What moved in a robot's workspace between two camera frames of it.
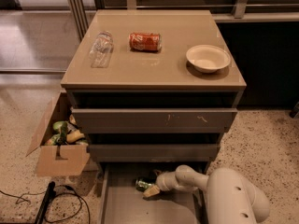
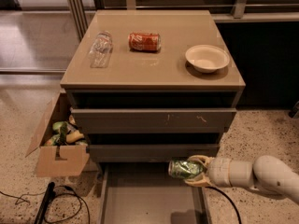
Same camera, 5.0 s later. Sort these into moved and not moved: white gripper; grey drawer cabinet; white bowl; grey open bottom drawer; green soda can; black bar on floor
Moved: green soda can; white gripper
Not moved: grey open bottom drawer; grey drawer cabinet; black bar on floor; white bowl
